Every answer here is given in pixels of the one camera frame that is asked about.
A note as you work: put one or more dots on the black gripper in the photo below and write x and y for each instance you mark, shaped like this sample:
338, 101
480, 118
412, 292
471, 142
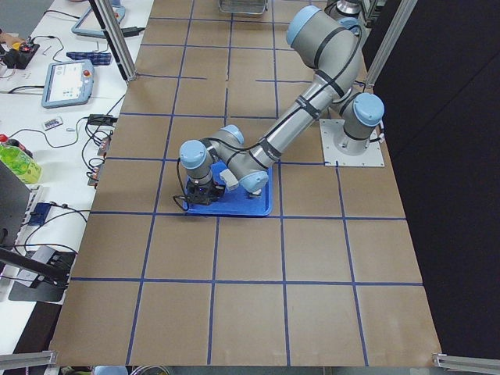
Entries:
194, 192

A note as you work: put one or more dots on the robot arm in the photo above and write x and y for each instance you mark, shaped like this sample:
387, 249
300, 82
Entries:
332, 51

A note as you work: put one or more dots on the white circuit breaker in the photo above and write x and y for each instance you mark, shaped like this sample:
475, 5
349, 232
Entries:
229, 180

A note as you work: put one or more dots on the blue plastic tray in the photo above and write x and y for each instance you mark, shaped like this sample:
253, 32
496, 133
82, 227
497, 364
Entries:
238, 202

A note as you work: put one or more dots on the black power adapter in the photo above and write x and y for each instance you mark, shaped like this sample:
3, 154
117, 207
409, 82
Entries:
101, 120

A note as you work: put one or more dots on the teach pendant near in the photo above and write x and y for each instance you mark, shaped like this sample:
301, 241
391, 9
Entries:
68, 83

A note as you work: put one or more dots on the green drink bottle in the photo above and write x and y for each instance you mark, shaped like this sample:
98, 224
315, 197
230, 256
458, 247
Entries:
16, 157

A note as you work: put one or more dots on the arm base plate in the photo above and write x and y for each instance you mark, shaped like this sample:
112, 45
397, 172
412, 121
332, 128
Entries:
340, 150

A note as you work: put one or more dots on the wire mesh shelf rack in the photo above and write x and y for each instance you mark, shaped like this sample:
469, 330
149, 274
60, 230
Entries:
243, 7

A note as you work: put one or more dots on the aluminium frame post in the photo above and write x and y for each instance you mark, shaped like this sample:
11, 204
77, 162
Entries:
113, 34

